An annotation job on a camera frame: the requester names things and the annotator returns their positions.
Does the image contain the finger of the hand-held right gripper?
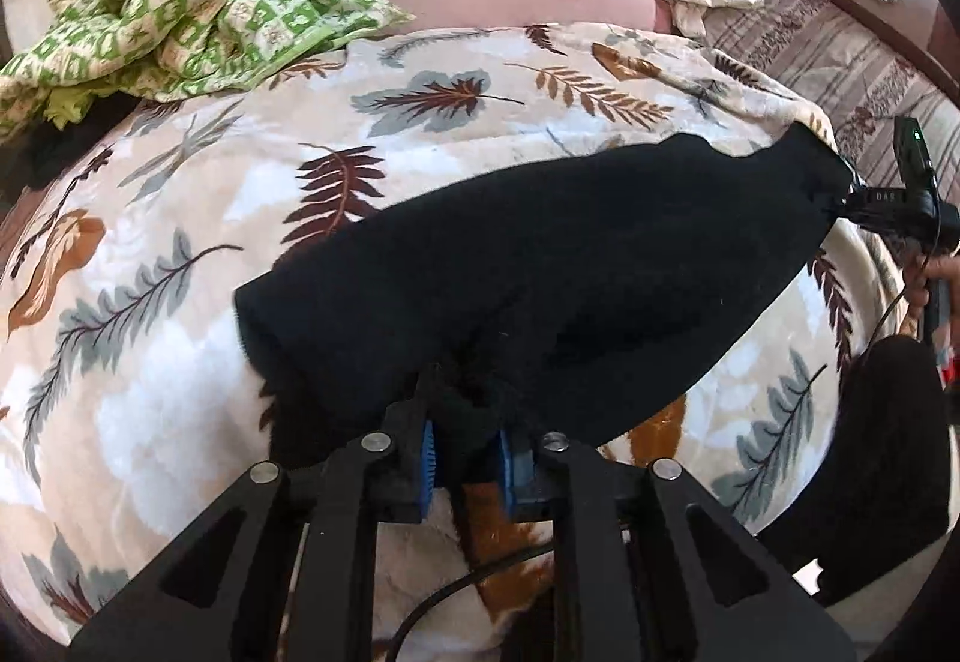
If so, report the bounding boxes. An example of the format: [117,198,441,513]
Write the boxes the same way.
[829,155,865,222]

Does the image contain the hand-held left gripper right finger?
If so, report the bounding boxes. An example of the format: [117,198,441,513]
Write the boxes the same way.
[496,431,857,662]

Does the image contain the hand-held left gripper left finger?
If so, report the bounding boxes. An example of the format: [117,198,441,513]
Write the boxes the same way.
[69,377,445,662]

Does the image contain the black pants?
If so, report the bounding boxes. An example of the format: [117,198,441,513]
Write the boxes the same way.
[235,125,856,558]

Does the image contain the person's right hand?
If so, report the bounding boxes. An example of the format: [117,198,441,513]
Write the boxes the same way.
[904,253,960,327]

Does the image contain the brown patterned sofa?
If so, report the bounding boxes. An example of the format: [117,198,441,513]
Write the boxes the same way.
[656,0,960,202]

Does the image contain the person's black trouser leg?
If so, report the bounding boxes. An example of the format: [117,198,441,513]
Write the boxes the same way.
[776,334,955,607]

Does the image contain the leaf printed beige blanket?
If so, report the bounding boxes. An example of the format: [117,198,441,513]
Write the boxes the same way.
[0,20,871,648]

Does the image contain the thin black cable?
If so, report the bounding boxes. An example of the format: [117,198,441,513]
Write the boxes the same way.
[861,285,910,363]

